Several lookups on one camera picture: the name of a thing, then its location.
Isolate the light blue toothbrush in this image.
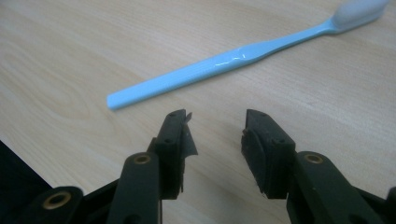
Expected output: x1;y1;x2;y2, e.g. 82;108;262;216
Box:
106;0;390;112

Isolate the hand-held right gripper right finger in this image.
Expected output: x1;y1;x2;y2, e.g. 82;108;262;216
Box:
241;108;386;224

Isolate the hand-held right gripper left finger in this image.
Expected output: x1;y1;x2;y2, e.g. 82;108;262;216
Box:
106;108;199;224

